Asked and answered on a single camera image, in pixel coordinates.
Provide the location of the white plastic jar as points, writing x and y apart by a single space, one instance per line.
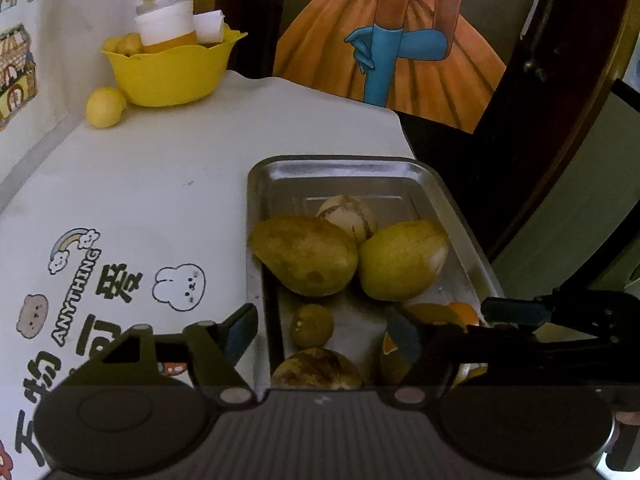
165 22

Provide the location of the orange dress dancer wall poster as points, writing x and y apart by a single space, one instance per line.
400 60

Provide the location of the yellow lemon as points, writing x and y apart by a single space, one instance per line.
106 109

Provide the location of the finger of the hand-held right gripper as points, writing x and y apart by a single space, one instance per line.
575 347
515 310

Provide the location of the large brown kiwi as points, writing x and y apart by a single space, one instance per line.
300 255

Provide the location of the yellow plastic bowl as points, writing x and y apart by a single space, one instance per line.
165 75

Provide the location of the metal tray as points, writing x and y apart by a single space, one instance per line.
350 175

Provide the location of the mottled brown round fruit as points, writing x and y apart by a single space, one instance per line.
315 370

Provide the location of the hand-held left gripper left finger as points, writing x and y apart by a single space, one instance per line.
240 332

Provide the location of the small kiwi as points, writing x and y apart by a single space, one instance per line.
311 327

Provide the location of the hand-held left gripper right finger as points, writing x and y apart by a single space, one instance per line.
402 332

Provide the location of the coloured houses drawing paper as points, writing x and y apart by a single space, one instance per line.
20 60

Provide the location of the striped pepino melon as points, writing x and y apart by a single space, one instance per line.
350 215

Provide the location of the small yellow fruit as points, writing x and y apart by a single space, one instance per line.
113 45
133 44

